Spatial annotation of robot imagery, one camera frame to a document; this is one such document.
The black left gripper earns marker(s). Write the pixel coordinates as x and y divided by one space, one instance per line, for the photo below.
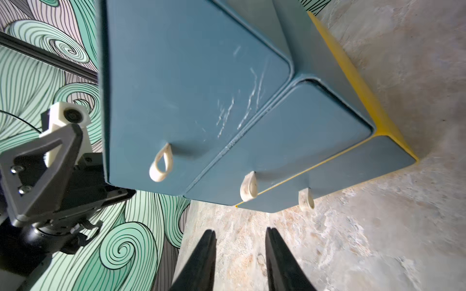
50 200

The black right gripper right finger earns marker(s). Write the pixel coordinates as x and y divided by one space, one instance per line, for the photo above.
284 273

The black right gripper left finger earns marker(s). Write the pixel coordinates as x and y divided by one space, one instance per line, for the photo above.
198 273

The teal drawer cabinet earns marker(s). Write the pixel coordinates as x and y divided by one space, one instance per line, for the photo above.
238 103

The black corner frame post left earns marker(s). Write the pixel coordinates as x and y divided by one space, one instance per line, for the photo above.
47 57

